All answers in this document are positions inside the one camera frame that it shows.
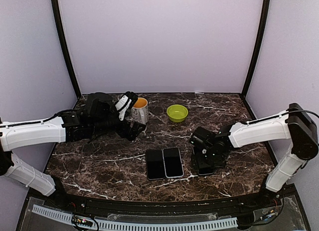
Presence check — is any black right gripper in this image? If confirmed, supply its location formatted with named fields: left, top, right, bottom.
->
left=191, top=148, right=226, bottom=172

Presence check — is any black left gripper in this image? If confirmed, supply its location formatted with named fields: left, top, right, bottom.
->
left=91, top=104, right=146, bottom=141

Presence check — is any black phone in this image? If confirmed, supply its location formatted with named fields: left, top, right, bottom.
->
left=164, top=149, right=182, bottom=177
left=192, top=147, right=213, bottom=174

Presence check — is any black phone case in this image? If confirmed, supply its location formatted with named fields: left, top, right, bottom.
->
left=145, top=149, right=165, bottom=181

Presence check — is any white-edged smartphone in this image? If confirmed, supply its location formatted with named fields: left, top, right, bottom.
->
left=198, top=168, right=214, bottom=176

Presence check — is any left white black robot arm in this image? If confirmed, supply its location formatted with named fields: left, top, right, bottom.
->
left=0, top=91, right=146, bottom=209

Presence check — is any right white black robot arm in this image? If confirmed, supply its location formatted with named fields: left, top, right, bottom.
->
left=189, top=103, right=319, bottom=208

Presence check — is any white mug orange inside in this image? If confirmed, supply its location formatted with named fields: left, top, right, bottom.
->
left=131, top=97, right=149, bottom=124

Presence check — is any green bowl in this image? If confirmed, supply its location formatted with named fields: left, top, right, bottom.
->
left=166, top=104, right=188, bottom=123

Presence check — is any small circuit board with leds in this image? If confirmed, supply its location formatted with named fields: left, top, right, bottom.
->
left=71, top=216, right=93, bottom=228

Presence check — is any black front table rail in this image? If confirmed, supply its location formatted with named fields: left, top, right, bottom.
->
left=45, top=193, right=283, bottom=217

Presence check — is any white slotted cable duct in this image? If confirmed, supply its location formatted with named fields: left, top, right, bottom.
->
left=31, top=205, right=238, bottom=231

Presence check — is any left black frame post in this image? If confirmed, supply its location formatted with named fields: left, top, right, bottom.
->
left=51, top=0, right=82, bottom=99

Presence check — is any black frame post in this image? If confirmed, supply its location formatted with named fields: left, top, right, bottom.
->
left=241, top=0, right=270, bottom=99
left=51, top=0, right=82, bottom=99

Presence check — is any right black frame post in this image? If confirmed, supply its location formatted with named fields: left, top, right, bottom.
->
left=241, top=0, right=270, bottom=99

